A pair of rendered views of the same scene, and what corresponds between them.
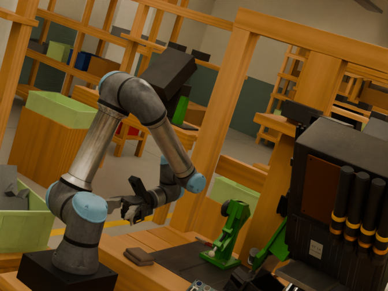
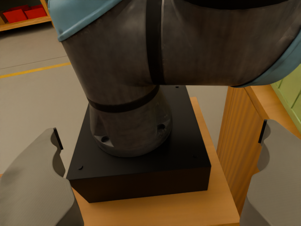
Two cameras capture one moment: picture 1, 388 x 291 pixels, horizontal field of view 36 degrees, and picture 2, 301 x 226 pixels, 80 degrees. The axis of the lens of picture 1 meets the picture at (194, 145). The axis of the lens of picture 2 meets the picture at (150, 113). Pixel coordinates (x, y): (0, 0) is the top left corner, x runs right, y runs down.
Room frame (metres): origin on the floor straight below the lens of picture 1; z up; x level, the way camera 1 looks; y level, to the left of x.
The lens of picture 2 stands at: (2.04, 0.16, 1.19)
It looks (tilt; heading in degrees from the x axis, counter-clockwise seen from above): 44 degrees down; 151
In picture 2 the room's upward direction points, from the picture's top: 12 degrees counter-clockwise
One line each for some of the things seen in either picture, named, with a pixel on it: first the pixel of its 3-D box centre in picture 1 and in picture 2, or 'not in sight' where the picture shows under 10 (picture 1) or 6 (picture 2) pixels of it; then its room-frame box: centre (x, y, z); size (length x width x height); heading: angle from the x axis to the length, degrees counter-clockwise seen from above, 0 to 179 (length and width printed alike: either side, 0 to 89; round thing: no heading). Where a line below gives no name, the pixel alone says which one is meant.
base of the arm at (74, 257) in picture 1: (78, 250); (127, 103); (1.81, 0.25, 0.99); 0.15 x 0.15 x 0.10
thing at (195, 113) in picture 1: (186, 115); not in sight; (11.54, 0.34, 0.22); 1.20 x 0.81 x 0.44; 152
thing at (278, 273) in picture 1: (316, 273); not in sight; (1.97, -0.54, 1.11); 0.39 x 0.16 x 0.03; 150
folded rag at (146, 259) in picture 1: (139, 256); not in sight; (2.11, 0.07, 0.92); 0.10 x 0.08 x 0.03; 47
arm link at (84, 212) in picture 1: (86, 216); (115, 35); (1.82, 0.26, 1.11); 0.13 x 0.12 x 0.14; 42
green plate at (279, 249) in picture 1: (287, 238); not in sight; (2.08, -0.43, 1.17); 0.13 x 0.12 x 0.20; 60
